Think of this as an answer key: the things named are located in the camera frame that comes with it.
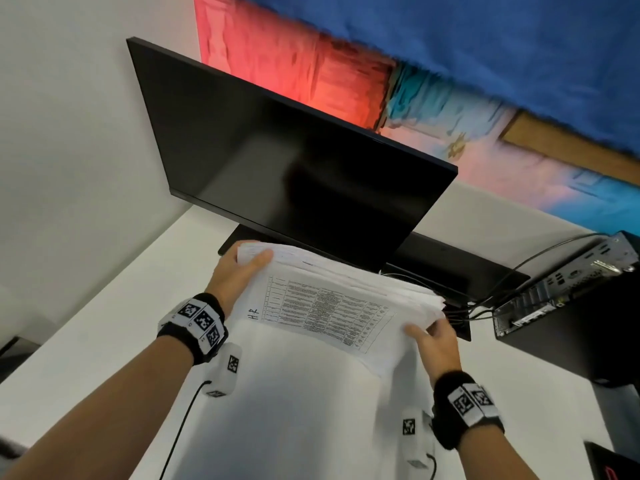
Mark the person's left thumb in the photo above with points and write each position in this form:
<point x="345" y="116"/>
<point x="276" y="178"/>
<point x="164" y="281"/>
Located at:
<point x="256" y="263"/>

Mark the black right wristband with markers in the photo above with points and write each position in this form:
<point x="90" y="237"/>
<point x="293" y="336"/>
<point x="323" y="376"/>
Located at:
<point x="465" y="407"/>

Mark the black wristband with markers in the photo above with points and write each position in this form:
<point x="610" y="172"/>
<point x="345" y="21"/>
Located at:
<point x="197" y="322"/>
<point x="465" y="407"/>

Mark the person's left forearm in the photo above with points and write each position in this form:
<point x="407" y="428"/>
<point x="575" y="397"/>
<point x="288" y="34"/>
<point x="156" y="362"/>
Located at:
<point x="105" y="419"/>

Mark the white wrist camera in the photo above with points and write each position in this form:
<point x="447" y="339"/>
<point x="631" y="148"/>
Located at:
<point x="227" y="367"/>
<point x="415" y="434"/>

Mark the stack of white printed papers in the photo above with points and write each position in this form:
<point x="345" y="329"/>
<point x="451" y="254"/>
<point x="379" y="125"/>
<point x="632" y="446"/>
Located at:
<point x="325" y="314"/>

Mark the colourful wall painting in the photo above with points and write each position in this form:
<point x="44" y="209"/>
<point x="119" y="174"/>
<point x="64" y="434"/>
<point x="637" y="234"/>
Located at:
<point x="450" y="69"/>

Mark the small black desktop computer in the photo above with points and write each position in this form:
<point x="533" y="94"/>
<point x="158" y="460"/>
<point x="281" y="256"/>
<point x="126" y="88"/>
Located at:
<point x="575" y="324"/>

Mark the black computer monitor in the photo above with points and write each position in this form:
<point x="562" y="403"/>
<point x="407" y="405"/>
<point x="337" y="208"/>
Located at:
<point x="280" y="159"/>

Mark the person's right hand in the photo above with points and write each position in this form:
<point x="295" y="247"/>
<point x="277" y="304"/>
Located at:
<point x="442" y="352"/>

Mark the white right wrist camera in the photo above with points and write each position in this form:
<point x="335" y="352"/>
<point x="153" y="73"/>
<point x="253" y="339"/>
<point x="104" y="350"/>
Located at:
<point x="415" y="434"/>

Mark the person's right forearm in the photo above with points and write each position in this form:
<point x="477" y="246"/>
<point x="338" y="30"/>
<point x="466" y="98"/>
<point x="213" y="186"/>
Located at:
<point x="492" y="457"/>

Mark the person's left hand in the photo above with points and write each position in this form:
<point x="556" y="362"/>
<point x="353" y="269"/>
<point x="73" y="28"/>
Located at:
<point x="227" y="282"/>

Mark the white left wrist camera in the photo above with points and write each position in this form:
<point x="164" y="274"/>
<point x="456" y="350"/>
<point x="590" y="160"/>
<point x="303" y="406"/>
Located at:
<point x="227" y="367"/>

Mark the black flat device with red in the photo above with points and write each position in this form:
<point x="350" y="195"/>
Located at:
<point x="612" y="464"/>

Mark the person's right thumb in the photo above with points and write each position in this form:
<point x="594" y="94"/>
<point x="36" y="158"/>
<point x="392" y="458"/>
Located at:
<point x="417" y="333"/>

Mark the black left wristband with markers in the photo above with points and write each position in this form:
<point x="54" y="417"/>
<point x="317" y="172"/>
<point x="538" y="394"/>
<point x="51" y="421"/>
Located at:
<point x="197" y="322"/>

